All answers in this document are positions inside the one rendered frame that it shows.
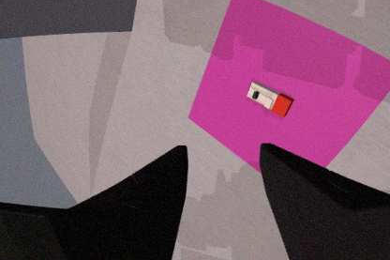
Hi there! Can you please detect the magenta square mat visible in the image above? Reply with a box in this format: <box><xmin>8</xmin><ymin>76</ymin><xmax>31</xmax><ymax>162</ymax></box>
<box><xmin>188</xmin><ymin>0</ymin><xmax>390</xmax><ymax>173</ymax></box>

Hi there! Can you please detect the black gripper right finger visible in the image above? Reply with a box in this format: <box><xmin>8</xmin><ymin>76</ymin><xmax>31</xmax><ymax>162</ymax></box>
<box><xmin>259</xmin><ymin>143</ymin><xmax>390</xmax><ymax>260</ymax></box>

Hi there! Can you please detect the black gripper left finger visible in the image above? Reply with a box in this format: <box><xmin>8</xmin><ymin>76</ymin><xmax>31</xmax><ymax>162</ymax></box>
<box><xmin>0</xmin><ymin>145</ymin><xmax>188</xmax><ymax>260</ymax></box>

